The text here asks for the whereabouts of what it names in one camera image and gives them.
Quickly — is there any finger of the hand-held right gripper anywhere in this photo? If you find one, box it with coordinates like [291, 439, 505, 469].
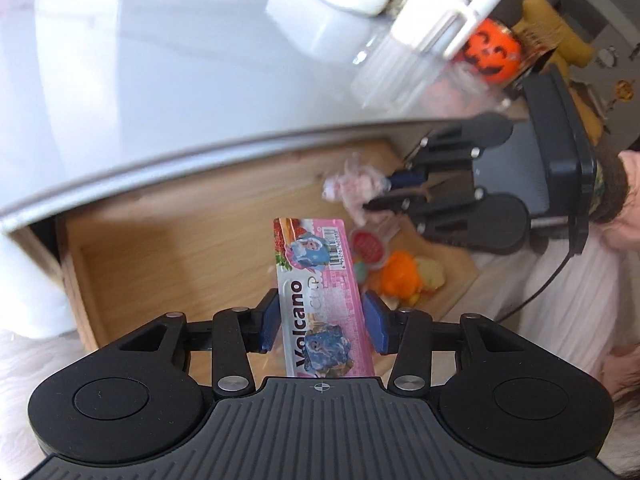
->
[362, 187, 488, 250]
[387, 127, 483, 192]

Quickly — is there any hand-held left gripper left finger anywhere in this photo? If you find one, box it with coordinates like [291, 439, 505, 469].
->
[102, 290, 282, 399]

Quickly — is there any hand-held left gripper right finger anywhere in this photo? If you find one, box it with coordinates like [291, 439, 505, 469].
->
[362, 290, 541, 397]

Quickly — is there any pink snack packet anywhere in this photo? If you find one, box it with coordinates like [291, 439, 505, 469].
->
[272, 217, 379, 379]

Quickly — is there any orange plastic pumpkin shell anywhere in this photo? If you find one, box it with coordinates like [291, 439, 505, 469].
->
[379, 250, 422, 297]

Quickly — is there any pink white candy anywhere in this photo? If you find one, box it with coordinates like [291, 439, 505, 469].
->
[322, 154, 392, 227]

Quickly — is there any wooden drawer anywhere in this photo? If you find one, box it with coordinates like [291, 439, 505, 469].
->
[55, 137, 482, 379]

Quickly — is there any person's right forearm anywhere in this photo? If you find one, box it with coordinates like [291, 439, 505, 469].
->
[590, 147, 640, 233]

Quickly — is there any red round jelly cup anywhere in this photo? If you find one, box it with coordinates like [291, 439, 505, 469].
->
[350, 227, 394, 267]

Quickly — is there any orange pumpkin ball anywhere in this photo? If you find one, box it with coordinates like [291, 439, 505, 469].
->
[459, 19, 524, 87]

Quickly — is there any yellow plush toy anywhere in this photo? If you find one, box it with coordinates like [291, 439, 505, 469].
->
[519, 0, 597, 70]

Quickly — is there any person's pale pink clothing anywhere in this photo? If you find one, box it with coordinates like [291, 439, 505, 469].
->
[475, 225, 640, 413]

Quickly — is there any white desk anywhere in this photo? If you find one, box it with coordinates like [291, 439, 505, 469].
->
[0, 0, 532, 339]

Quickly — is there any black cable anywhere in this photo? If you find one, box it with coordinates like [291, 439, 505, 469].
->
[499, 249, 574, 322]

